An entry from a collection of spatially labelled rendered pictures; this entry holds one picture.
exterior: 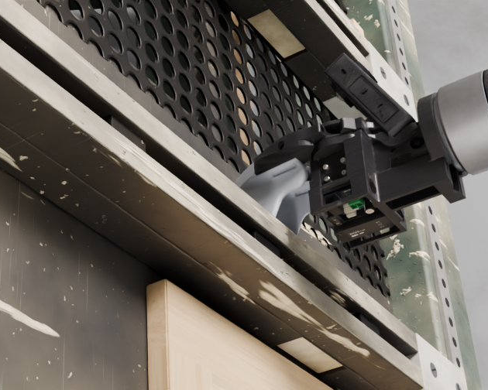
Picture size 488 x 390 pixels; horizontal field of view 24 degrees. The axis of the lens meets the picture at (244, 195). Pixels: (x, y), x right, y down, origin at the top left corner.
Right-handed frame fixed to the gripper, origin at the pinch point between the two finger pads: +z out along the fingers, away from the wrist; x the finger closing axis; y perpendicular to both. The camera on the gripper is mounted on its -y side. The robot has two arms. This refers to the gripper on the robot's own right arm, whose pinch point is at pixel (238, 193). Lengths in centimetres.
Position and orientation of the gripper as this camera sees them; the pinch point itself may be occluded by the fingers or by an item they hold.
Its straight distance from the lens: 99.3
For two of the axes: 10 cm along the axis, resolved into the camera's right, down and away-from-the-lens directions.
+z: -8.5, 3.3, 4.2
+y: 0.5, 8.4, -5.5
